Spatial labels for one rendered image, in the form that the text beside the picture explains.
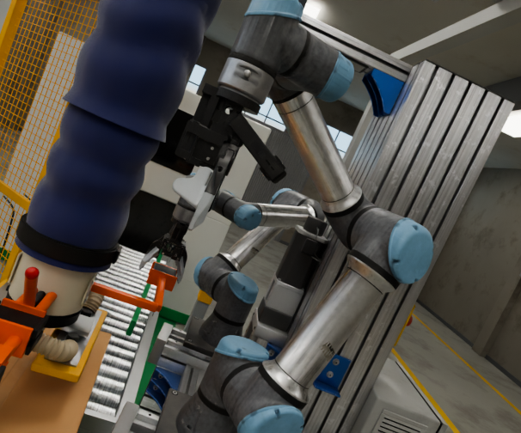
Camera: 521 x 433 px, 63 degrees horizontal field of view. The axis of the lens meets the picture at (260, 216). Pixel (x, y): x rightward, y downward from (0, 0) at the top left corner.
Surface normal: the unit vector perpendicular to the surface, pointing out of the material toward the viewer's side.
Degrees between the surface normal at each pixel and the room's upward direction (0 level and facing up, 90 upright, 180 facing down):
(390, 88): 90
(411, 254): 83
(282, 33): 90
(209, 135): 90
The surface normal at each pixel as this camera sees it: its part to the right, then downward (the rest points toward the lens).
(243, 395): -0.64, -0.60
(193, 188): 0.25, -0.38
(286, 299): 0.04, 0.14
